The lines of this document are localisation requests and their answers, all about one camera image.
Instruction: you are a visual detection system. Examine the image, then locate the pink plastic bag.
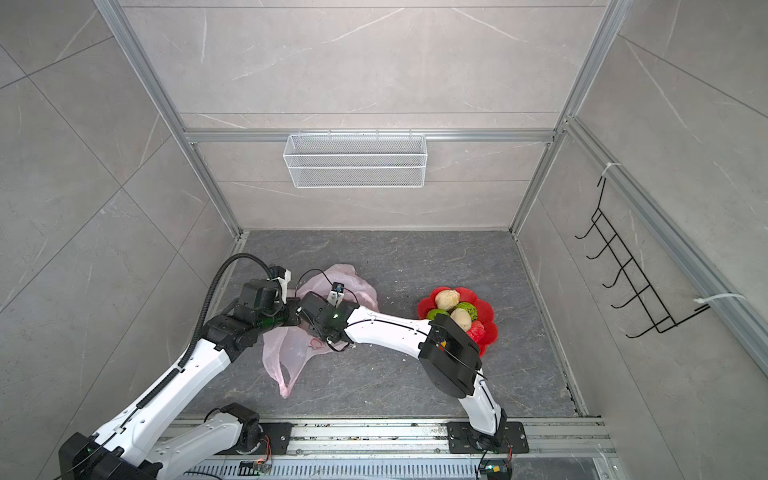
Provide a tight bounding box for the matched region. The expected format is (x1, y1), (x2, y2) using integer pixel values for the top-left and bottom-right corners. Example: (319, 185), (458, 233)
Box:
(262, 264), (379, 399)

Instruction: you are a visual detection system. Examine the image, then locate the green fake fruit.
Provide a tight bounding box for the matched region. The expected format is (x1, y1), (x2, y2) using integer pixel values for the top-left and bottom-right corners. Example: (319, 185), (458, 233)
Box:
(426, 308), (450, 321)
(457, 302), (478, 321)

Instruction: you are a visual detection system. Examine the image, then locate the cream fake fruit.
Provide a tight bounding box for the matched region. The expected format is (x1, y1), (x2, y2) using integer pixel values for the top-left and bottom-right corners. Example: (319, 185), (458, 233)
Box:
(434, 289), (461, 312)
(450, 308), (474, 332)

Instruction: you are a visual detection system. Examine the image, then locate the red fake fruit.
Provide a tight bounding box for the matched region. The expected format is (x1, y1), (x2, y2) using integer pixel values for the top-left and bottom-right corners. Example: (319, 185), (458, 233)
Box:
(467, 320), (486, 345)

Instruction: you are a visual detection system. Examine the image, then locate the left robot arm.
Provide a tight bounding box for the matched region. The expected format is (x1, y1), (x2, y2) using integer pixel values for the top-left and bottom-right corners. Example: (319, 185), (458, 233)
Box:
(59, 276), (297, 479)

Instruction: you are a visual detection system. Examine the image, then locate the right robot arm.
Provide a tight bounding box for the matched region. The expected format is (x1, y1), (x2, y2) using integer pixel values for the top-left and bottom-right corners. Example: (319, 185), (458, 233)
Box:
(297, 292), (507, 443)

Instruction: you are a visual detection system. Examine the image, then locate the red flower-shaped plate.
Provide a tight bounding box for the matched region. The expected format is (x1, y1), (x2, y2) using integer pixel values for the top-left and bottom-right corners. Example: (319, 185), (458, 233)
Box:
(417, 287), (499, 357)

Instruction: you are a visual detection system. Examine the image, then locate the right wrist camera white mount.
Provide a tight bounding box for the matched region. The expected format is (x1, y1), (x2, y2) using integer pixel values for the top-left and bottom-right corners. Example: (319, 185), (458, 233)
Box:
(327, 282), (345, 307)

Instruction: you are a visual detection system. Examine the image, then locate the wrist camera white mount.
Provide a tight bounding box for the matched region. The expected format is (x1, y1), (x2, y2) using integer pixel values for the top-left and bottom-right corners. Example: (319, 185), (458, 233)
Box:
(269, 265), (292, 304)
(327, 282), (345, 307)

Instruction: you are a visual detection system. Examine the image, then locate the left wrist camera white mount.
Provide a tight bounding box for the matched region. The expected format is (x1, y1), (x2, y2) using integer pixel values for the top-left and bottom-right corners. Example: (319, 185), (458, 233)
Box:
(269, 265), (292, 304)

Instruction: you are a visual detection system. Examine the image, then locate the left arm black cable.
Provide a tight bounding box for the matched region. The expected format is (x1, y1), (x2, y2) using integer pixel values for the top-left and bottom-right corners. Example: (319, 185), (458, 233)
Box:
(134, 252), (274, 409)

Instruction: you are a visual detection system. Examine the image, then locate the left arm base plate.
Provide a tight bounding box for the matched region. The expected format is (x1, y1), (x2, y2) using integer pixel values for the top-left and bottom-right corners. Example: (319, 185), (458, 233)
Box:
(233, 422), (293, 457)

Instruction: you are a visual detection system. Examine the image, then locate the white wire mesh basket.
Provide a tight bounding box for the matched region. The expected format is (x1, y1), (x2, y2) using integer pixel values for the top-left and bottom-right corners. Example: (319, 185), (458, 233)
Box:
(283, 133), (428, 189)

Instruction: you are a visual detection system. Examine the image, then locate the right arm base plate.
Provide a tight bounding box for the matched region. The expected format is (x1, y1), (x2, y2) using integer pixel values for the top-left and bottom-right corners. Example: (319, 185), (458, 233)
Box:
(446, 422), (530, 455)

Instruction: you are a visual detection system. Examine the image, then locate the aluminium mounting rail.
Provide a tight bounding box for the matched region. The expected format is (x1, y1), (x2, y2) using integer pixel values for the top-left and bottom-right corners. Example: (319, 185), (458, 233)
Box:
(261, 417), (617, 460)

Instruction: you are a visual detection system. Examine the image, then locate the black wire hook rack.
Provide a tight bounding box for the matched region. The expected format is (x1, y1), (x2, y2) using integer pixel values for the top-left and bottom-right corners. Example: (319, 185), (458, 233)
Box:
(574, 178), (711, 339)

